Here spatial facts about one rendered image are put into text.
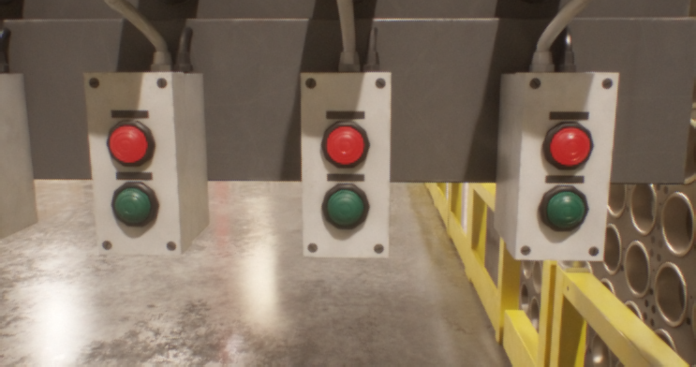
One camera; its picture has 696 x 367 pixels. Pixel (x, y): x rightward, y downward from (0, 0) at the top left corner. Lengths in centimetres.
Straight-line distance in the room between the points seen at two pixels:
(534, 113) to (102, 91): 34
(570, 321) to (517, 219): 74
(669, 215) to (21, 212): 240
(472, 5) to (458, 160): 15
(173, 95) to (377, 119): 16
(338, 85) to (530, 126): 15
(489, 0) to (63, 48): 40
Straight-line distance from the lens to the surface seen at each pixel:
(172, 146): 48
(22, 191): 62
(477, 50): 55
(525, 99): 46
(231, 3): 58
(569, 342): 122
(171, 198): 49
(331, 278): 216
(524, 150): 47
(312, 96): 45
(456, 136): 55
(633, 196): 290
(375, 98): 45
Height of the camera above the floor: 77
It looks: 10 degrees down
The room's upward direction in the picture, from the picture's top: straight up
